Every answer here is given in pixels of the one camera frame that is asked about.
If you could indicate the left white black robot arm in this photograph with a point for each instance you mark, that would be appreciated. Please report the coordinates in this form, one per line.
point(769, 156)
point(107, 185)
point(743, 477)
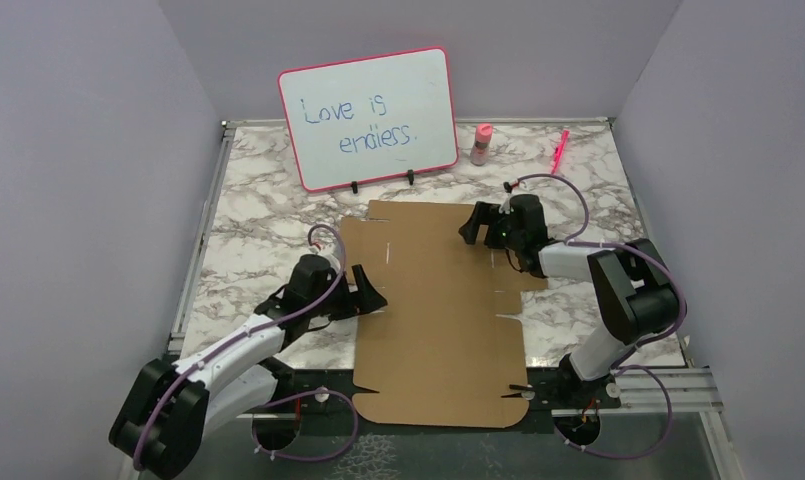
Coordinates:
point(173, 406)

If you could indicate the pink marker pen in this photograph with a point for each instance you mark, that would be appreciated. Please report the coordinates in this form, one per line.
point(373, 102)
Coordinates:
point(559, 151)

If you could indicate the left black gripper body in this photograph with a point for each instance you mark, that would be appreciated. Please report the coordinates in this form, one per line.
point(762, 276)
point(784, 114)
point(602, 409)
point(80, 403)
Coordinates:
point(341, 301)

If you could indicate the pink-capped spray bottle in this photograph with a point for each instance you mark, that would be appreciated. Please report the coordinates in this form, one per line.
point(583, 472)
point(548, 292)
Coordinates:
point(480, 149)

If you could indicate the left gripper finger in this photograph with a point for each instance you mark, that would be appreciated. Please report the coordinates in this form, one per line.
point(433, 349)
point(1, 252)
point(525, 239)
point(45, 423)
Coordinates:
point(369, 302)
point(364, 288)

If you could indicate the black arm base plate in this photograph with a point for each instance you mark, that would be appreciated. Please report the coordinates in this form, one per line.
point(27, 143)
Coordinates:
point(321, 402)

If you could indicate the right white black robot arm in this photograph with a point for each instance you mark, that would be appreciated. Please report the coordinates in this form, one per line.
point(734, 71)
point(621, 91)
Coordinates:
point(636, 298)

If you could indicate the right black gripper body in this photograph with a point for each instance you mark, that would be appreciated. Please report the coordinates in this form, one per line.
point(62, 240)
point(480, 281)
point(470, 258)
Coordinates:
point(501, 236)

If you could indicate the pink-framed whiteboard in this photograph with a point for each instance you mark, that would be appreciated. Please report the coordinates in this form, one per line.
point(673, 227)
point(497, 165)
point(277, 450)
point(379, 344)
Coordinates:
point(370, 119)

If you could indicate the aluminium table frame rail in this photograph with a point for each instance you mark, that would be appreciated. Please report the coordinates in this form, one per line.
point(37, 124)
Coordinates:
point(587, 200)

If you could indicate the brown cardboard box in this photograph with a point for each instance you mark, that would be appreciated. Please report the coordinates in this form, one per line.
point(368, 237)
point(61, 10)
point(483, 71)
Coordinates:
point(453, 310)

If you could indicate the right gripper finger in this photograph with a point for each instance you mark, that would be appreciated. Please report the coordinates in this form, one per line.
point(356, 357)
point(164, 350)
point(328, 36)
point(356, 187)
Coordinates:
point(486, 214)
point(469, 231)

